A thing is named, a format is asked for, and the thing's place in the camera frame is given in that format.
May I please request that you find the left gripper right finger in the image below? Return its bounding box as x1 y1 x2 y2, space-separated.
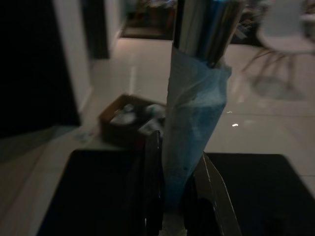
186 151 244 236

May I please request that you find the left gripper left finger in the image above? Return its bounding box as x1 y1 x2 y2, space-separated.
143 129 165 236

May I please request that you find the long-handled broom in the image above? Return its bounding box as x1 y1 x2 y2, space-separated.
162 0 244 236

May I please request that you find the black floor mat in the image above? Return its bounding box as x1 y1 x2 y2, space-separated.
36 149 315 236

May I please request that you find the brown cardboard box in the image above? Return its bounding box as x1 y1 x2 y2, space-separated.
98 94 168 149

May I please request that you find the white rubbish piece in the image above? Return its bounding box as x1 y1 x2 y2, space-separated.
145 103 166 120
110 103 136 125

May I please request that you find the dark rug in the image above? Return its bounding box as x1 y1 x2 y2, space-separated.
120 23 176 40

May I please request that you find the black door panel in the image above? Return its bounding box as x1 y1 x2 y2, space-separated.
0 0 82 140

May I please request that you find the white chair with wooden legs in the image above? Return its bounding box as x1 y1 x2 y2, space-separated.
243 0 315 89

